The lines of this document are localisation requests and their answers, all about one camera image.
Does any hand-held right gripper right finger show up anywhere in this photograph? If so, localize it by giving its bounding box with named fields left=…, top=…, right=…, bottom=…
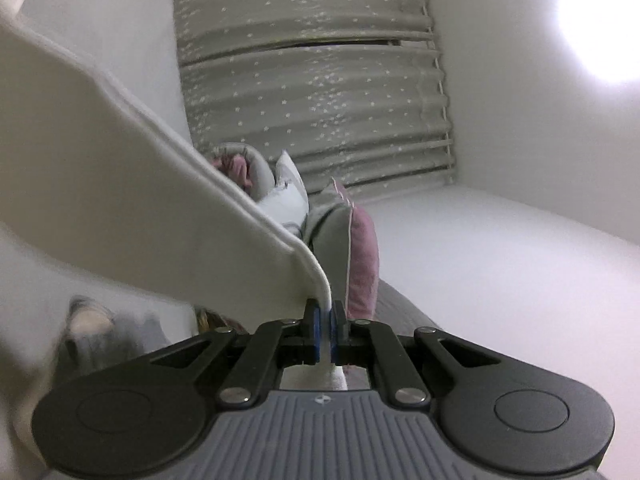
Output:
left=332, top=301, right=498, bottom=407

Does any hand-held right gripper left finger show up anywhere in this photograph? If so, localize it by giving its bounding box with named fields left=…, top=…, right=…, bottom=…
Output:
left=150, top=300, right=321, bottom=408

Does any white printed t-shirt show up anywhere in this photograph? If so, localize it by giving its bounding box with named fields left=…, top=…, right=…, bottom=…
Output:
left=0, top=7, right=349, bottom=466

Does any pink grey pillow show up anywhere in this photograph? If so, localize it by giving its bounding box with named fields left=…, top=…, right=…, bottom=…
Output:
left=300, top=177, right=383, bottom=321

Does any folded floral quilt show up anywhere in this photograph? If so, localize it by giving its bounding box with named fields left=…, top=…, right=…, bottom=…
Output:
left=257, top=149, right=311, bottom=238

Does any folded beige garment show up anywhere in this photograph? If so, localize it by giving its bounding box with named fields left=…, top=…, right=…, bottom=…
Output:
left=62, top=296, right=118, bottom=361

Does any ceiling light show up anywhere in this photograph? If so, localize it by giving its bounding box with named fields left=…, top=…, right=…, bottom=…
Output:
left=555, top=0, right=640, bottom=86

